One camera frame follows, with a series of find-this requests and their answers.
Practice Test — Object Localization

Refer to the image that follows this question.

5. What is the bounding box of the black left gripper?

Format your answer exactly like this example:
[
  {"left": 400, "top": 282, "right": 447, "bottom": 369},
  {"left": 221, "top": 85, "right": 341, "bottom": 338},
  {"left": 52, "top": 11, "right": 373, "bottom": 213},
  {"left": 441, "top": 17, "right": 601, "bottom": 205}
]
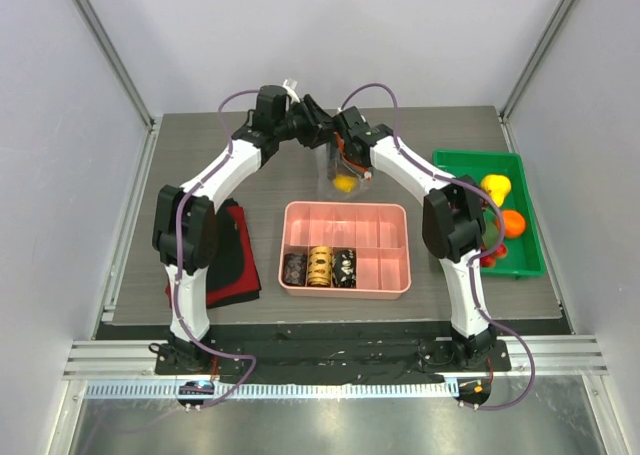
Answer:
[{"left": 276, "top": 96, "right": 338, "bottom": 151}]

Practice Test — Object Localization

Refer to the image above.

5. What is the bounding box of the clear zip bag orange seal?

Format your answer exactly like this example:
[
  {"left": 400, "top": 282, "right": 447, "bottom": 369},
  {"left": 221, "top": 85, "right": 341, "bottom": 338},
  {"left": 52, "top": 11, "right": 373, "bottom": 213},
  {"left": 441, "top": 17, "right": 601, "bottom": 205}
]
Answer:
[{"left": 313, "top": 134, "right": 373, "bottom": 202}]

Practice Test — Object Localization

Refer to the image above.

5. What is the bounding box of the yellow orange fake fruit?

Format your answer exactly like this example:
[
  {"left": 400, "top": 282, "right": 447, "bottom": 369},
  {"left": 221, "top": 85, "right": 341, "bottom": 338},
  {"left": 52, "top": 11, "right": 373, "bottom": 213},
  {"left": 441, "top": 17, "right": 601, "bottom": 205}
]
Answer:
[{"left": 333, "top": 174, "right": 359, "bottom": 193}]

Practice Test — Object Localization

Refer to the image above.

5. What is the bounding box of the yellow fake lemon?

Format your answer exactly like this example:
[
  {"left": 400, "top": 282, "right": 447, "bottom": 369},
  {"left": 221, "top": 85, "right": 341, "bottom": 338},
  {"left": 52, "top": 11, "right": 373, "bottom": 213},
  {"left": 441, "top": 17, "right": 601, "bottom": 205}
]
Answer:
[{"left": 480, "top": 174, "right": 512, "bottom": 207}]

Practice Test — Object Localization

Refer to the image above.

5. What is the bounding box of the orange fake orange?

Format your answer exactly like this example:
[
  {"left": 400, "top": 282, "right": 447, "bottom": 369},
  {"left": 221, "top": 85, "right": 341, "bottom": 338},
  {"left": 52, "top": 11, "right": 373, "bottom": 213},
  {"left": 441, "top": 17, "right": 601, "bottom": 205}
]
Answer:
[{"left": 502, "top": 209, "right": 527, "bottom": 239}]

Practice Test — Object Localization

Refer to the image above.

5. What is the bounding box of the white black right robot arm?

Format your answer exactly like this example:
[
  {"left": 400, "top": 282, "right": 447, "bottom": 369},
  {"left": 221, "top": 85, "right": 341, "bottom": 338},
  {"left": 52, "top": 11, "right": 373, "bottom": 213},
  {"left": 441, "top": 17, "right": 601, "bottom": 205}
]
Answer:
[{"left": 333, "top": 107, "right": 490, "bottom": 370}]

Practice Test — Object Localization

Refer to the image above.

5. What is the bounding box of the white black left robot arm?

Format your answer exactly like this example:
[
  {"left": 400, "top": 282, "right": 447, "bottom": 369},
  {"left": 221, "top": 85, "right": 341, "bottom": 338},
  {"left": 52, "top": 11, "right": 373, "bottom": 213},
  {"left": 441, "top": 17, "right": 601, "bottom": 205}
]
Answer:
[{"left": 152, "top": 85, "right": 334, "bottom": 374}]

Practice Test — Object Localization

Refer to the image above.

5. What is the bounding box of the pink divided organizer tray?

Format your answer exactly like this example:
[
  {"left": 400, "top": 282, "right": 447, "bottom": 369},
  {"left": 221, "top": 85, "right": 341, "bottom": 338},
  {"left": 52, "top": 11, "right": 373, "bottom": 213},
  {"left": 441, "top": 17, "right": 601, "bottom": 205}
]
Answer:
[{"left": 278, "top": 201, "right": 411, "bottom": 300}]

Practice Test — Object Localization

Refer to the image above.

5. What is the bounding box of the black white patterned tape roll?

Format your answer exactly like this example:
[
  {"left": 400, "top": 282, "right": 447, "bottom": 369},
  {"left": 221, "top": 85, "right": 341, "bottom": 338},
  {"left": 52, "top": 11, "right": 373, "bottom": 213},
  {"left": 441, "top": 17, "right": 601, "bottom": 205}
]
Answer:
[{"left": 332, "top": 249, "right": 357, "bottom": 289}]

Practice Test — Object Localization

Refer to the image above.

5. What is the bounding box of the gold patterned tape roll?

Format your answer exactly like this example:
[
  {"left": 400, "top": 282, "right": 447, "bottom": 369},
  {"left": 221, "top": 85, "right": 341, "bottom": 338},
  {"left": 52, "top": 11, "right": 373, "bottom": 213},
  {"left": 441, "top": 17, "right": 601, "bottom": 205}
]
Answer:
[{"left": 306, "top": 245, "right": 333, "bottom": 287}]

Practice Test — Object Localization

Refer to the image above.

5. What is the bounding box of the dark patterned tape roll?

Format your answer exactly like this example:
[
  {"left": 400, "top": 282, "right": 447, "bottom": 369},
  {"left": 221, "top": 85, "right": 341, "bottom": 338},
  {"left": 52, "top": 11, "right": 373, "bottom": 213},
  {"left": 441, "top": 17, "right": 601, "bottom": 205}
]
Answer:
[{"left": 282, "top": 252, "right": 307, "bottom": 287}]

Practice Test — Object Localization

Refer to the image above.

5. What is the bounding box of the red cloth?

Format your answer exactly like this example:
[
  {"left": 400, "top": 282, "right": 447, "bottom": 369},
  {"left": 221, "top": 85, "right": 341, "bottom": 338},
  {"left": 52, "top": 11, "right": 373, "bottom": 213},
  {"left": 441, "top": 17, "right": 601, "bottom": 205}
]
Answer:
[{"left": 164, "top": 204, "right": 263, "bottom": 311}]

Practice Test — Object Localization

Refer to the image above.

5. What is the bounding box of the green plastic bin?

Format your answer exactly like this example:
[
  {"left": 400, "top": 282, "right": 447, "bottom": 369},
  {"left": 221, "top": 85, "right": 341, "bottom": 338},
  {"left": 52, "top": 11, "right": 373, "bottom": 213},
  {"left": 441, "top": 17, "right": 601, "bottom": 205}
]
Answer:
[{"left": 433, "top": 149, "right": 546, "bottom": 279}]

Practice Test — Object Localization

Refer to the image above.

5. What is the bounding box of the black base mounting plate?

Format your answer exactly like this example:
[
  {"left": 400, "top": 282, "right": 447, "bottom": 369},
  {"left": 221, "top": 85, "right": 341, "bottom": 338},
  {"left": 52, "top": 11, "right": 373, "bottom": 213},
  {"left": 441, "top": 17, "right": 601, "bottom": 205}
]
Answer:
[{"left": 148, "top": 339, "right": 512, "bottom": 379}]

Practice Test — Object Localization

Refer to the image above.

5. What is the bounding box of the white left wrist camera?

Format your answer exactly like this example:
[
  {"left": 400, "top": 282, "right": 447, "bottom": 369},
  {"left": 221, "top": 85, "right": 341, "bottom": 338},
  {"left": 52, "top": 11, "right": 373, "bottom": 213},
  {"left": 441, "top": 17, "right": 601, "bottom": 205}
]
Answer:
[{"left": 282, "top": 79, "right": 301, "bottom": 103}]

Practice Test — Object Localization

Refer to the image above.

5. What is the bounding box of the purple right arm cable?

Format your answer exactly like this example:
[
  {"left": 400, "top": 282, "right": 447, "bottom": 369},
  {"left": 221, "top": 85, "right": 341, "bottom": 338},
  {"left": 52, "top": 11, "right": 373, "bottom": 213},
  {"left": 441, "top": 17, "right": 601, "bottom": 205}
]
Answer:
[{"left": 337, "top": 82, "right": 537, "bottom": 412}]

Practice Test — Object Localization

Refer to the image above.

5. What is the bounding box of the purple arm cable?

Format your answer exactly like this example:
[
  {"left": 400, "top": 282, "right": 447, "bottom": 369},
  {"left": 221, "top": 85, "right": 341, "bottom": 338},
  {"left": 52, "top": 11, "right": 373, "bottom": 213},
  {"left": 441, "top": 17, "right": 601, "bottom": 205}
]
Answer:
[
  {"left": 169, "top": 89, "right": 266, "bottom": 409},
  {"left": 337, "top": 82, "right": 537, "bottom": 412}
]

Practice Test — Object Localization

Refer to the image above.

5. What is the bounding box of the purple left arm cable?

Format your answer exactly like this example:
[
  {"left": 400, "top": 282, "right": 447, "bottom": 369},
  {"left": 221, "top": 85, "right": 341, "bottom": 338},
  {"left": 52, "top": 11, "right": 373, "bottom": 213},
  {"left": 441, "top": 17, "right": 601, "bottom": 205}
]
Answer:
[{"left": 169, "top": 89, "right": 266, "bottom": 409}]

